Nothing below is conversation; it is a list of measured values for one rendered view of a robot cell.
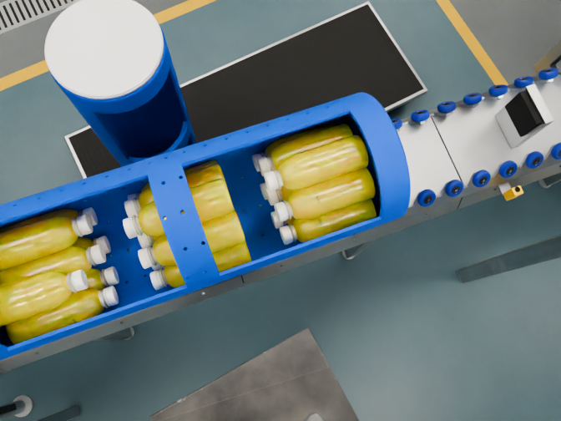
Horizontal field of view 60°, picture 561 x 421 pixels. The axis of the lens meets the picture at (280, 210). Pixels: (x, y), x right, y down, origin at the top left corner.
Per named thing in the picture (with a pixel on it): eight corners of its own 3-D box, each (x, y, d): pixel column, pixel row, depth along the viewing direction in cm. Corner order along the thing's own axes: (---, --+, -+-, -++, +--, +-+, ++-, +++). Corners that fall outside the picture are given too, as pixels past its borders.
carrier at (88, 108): (119, 182, 199) (180, 215, 196) (19, 67, 114) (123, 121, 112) (156, 126, 206) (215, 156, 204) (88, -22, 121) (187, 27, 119)
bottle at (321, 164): (371, 168, 96) (283, 198, 93) (360, 167, 103) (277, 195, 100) (361, 133, 95) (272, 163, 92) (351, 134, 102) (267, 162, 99)
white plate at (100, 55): (19, 63, 113) (22, 67, 114) (122, 117, 111) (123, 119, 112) (87, -23, 120) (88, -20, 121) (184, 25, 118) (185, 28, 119)
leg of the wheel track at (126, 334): (135, 337, 198) (83, 336, 137) (122, 342, 197) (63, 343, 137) (132, 323, 199) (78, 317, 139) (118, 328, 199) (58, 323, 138)
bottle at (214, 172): (219, 164, 97) (127, 193, 94) (229, 197, 98) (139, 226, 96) (217, 162, 104) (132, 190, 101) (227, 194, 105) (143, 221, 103)
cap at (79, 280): (68, 281, 91) (78, 277, 91) (70, 268, 94) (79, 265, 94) (78, 296, 93) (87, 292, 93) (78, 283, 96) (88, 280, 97)
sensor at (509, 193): (515, 198, 126) (525, 192, 121) (505, 201, 125) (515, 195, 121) (502, 171, 127) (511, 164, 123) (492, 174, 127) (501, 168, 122)
